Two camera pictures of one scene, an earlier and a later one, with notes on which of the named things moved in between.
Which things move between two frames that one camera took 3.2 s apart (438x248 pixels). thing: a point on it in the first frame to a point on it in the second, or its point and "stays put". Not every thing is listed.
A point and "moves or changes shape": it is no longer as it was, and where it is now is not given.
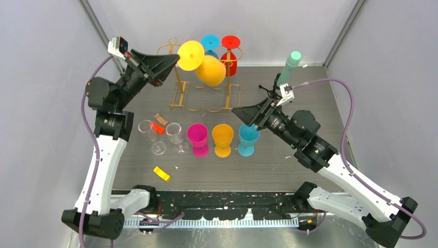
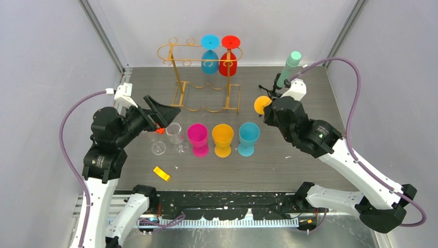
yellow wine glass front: x=222 y=135 stays put
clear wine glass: x=158 y=148 stays put
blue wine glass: x=248 y=136 stays put
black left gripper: x=156 y=66 to x=159 y=115
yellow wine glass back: x=210 y=71 moves or changes shape
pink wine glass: x=198 y=135 stays put
